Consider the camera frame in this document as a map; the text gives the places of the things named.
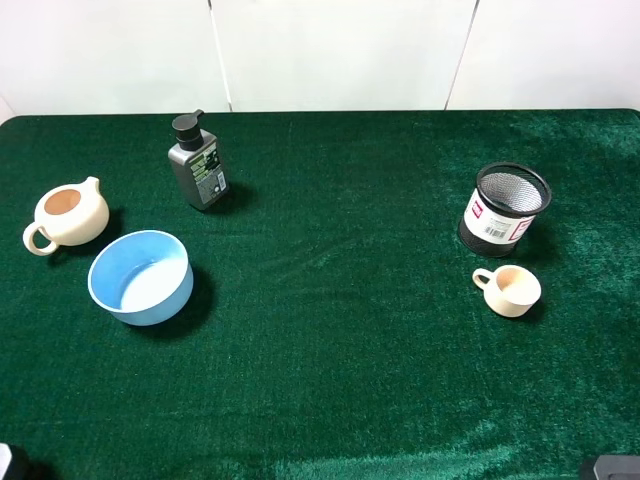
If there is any cream small cup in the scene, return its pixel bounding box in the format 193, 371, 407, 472
472, 265, 542, 318

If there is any black white object bottom left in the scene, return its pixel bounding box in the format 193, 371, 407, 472
0, 443, 30, 480

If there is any green velvet tablecloth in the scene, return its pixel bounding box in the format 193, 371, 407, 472
1, 110, 639, 479

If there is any grey pump dispenser bottle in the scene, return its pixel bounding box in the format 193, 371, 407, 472
168, 109, 229, 211

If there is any blue bowl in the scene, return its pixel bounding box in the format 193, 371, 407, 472
87, 230, 194, 327

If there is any cream ceramic teapot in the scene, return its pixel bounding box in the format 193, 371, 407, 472
22, 176, 110, 256

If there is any black mesh pen holder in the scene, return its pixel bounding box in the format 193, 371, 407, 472
458, 162, 552, 258

